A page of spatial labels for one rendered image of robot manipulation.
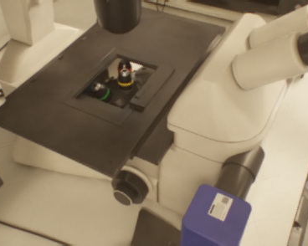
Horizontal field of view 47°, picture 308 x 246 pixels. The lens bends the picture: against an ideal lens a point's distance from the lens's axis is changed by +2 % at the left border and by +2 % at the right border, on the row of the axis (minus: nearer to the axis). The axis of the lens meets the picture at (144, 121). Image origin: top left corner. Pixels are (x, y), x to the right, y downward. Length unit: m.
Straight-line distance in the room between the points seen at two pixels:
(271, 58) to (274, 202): 0.34
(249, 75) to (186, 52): 0.22
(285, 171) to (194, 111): 0.34
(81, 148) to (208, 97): 0.18
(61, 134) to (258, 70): 0.27
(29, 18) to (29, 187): 0.31
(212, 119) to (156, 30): 0.30
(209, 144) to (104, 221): 0.27
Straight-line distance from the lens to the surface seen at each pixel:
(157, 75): 0.56
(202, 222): 0.40
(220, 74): 0.43
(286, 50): 0.41
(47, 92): 0.57
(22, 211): 0.69
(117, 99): 0.61
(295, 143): 0.79
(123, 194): 0.59
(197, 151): 0.48
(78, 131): 0.50
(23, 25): 0.65
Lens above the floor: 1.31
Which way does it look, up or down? 46 degrees down
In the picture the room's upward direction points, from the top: 3 degrees counter-clockwise
